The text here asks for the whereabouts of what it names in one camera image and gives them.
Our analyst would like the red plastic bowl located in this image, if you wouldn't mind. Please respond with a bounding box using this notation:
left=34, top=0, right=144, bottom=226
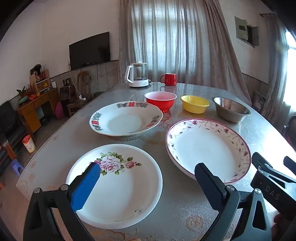
left=144, top=91, right=177, bottom=113

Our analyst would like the white plate with pink roses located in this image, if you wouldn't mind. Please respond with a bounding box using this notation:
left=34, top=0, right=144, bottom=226
left=66, top=144, right=163, bottom=230

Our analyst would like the white shelf with ornaments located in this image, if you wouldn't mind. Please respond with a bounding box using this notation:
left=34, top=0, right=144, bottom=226
left=30, top=65, right=51, bottom=93

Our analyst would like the red ribbed mug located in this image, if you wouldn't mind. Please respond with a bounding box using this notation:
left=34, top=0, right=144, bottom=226
left=160, top=73, right=177, bottom=86

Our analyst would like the stainless steel bowl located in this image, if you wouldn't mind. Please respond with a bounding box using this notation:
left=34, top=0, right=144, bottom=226
left=212, top=97, right=251, bottom=123

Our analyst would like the white plate with red characters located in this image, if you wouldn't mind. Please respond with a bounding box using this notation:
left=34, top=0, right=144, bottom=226
left=89, top=101, right=163, bottom=137

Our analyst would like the yellow plastic bowl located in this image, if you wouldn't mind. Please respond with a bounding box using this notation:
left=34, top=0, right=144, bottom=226
left=180, top=95, right=210, bottom=114

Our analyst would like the wooden chair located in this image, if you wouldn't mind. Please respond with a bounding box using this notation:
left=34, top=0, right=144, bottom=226
left=67, top=71, right=92, bottom=116

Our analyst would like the grey wall electrical box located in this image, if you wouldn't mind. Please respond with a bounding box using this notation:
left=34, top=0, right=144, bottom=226
left=234, top=16, right=260, bottom=48

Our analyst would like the wooden cabinet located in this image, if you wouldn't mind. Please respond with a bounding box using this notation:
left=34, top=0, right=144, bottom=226
left=16, top=88, right=60, bottom=133

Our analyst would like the white electric glass kettle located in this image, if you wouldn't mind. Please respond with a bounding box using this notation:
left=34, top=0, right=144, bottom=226
left=125, top=61, right=150, bottom=88

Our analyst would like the purple plastic stool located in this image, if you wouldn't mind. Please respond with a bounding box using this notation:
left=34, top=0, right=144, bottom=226
left=11, top=159, right=25, bottom=175

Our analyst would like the person's right hand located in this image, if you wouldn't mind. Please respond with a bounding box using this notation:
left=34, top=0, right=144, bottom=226
left=271, top=213, right=292, bottom=237

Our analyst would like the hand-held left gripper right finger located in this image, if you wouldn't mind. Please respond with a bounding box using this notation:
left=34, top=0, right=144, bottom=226
left=194, top=163, right=277, bottom=241

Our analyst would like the grey sheer window curtain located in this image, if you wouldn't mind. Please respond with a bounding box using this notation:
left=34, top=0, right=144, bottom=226
left=118, top=0, right=251, bottom=105

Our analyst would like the black sofa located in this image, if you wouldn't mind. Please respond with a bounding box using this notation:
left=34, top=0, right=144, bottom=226
left=0, top=101, right=29, bottom=163

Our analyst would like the black wall television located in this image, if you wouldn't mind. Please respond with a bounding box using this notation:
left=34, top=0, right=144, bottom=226
left=69, top=32, right=111, bottom=70

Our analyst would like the white and red waste bin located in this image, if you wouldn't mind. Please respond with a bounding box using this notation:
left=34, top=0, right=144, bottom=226
left=22, top=135, right=36, bottom=153

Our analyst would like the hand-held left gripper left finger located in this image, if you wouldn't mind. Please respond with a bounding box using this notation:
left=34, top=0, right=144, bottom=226
left=23, top=162, right=101, bottom=241

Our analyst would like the patterned cushion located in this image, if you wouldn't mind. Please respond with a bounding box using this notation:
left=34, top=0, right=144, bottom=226
left=253, top=91, right=266, bottom=112

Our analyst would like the grey side curtain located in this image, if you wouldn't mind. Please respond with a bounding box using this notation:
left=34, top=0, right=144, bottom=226
left=260, top=13, right=289, bottom=121

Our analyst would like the pink bag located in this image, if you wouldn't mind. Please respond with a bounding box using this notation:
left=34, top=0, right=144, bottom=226
left=55, top=101, right=65, bottom=118

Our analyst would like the white plate with purple floral rim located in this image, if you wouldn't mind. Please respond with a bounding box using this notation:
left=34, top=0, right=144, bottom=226
left=166, top=119, right=251, bottom=184

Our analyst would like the green potted plant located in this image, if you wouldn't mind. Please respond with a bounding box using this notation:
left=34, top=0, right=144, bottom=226
left=16, top=86, right=30, bottom=99

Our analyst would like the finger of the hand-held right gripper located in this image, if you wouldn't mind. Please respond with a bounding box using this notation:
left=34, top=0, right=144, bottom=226
left=283, top=156, right=296, bottom=171
left=251, top=152, right=281, bottom=173

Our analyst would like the black speaker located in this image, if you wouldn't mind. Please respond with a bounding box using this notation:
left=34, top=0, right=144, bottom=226
left=60, top=86, right=71, bottom=100

